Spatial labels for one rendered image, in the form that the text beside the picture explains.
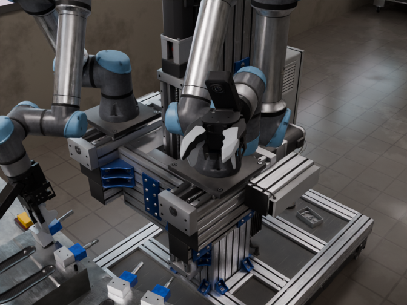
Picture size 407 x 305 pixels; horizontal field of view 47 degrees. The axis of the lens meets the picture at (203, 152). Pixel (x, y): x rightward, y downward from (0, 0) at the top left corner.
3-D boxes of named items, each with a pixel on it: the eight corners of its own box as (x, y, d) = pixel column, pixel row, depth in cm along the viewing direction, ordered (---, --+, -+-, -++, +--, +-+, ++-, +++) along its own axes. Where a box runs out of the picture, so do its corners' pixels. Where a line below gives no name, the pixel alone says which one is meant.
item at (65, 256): (94, 242, 144) (92, 229, 141) (104, 250, 141) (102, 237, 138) (56, 265, 136) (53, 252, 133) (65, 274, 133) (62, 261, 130)
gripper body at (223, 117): (241, 164, 86) (255, 132, 96) (236, 122, 82) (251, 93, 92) (201, 161, 89) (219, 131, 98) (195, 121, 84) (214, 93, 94)
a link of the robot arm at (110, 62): (128, 97, 166) (124, 61, 159) (91, 94, 168) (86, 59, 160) (137, 83, 176) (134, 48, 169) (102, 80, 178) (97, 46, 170)
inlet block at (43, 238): (71, 215, 148) (65, 202, 145) (80, 220, 145) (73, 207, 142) (36, 241, 141) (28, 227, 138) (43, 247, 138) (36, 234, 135)
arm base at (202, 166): (215, 145, 158) (215, 120, 152) (251, 163, 149) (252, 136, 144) (183, 164, 148) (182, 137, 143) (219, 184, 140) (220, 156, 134)
